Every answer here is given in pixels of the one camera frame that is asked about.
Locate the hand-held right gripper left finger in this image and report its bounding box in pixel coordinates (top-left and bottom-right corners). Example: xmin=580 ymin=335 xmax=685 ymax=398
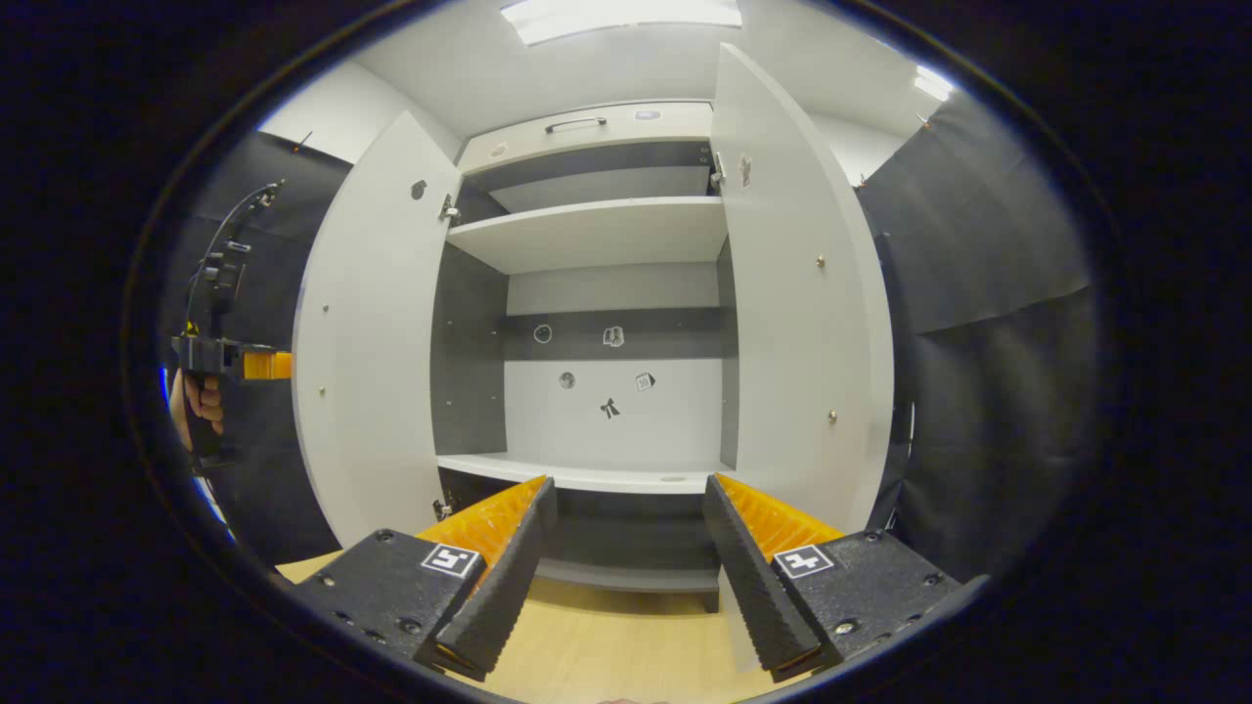
xmin=293 ymin=475 xmax=559 ymax=682

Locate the white cabinet shelf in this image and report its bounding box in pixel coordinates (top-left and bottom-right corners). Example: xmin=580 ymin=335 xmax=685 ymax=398
xmin=445 ymin=196 xmax=730 ymax=276
xmin=435 ymin=452 xmax=725 ymax=495

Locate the large ceiling light panel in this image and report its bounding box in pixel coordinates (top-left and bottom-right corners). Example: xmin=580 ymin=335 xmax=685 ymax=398
xmin=499 ymin=0 xmax=744 ymax=47

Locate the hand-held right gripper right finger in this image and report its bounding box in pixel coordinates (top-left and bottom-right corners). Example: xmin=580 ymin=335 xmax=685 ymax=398
xmin=702 ymin=474 xmax=984 ymax=682

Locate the white double-door shoe cabinet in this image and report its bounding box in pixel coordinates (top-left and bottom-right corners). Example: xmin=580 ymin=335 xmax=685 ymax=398
xmin=430 ymin=100 xmax=739 ymax=615

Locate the white cabinet door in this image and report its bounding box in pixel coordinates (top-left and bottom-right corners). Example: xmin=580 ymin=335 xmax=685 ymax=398
xmin=291 ymin=110 xmax=463 ymax=549
xmin=709 ymin=42 xmax=896 ymax=534

